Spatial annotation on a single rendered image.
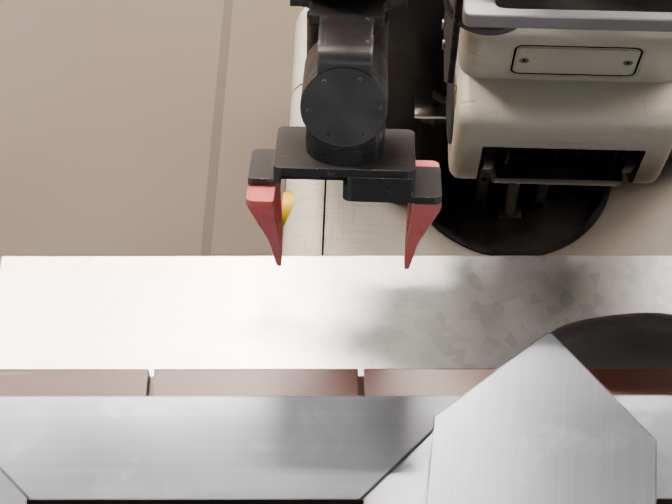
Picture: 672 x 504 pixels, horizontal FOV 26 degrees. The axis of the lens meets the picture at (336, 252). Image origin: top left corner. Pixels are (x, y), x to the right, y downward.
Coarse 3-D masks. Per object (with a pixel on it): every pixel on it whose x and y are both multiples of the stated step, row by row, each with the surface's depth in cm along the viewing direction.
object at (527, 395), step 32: (480, 384) 120; (512, 384) 120; (544, 384) 120; (576, 384) 120; (448, 416) 118; (480, 416) 118; (512, 416) 118; (544, 416) 118; (576, 416) 118; (608, 416) 118
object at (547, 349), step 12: (552, 336) 122; (528, 348) 121; (540, 348) 121; (552, 348) 121; (564, 348) 121; (516, 360) 121; (528, 360) 121; (540, 360) 121; (552, 360) 121; (564, 360) 121; (576, 360) 121
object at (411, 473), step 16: (416, 448) 117; (400, 464) 116; (416, 464) 116; (384, 480) 116; (400, 480) 116; (416, 480) 116; (368, 496) 115; (384, 496) 115; (400, 496) 115; (416, 496) 115
